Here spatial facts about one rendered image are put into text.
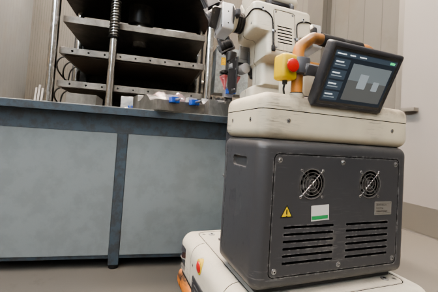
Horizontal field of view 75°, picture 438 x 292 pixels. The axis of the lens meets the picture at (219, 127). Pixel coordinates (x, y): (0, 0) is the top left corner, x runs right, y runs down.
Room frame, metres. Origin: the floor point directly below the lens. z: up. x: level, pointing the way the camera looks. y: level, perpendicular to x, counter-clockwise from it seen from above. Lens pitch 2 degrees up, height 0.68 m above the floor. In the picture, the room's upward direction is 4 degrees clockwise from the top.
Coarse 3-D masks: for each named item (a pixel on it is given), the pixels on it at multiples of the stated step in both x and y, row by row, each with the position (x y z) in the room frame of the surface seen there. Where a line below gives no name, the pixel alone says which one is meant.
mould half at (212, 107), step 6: (204, 102) 1.79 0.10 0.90; (210, 102) 1.55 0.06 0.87; (216, 102) 1.56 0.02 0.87; (228, 102) 1.58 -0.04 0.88; (210, 108) 1.56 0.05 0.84; (216, 108) 1.56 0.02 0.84; (222, 108) 1.57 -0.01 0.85; (228, 108) 1.58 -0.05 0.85; (210, 114) 1.56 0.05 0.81; (216, 114) 1.56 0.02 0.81; (222, 114) 1.57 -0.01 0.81
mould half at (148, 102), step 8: (136, 96) 1.74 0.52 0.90; (144, 96) 1.59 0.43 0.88; (152, 96) 1.54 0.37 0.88; (136, 104) 1.73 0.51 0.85; (144, 104) 1.58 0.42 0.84; (152, 104) 1.45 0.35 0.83; (160, 104) 1.39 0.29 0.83; (168, 104) 1.41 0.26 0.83; (176, 104) 1.43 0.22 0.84; (184, 104) 1.46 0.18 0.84; (200, 104) 1.50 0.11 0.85; (184, 112) 1.46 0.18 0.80; (192, 112) 1.48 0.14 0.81; (200, 112) 1.50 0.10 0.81
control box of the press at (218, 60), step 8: (216, 48) 2.45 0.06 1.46; (216, 56) 2.45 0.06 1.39; (224, 56) 2.46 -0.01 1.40; (216, 64) 2.45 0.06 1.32; (224, 64) 2.46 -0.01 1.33; (216, 72) 2.45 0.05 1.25; (216, 80) 2.45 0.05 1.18; (240, 80) 2.50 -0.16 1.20; (216, 88) 2.45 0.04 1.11; (240, 88) 2.50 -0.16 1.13
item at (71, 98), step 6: (66, 96) 1.51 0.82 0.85; (72, 96) 1.52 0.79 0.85; (78, 96) 1.53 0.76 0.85; (84, 96) 1.53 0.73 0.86; (90, 96) 1.54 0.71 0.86; (96, 96) 1.56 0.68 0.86; (72, 102) 1.52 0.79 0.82; (78, 102) 1.53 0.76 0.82; (84, 102) 1.53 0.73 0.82; (90, 102) 1.54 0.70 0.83; (96, 102) 1.57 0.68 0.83
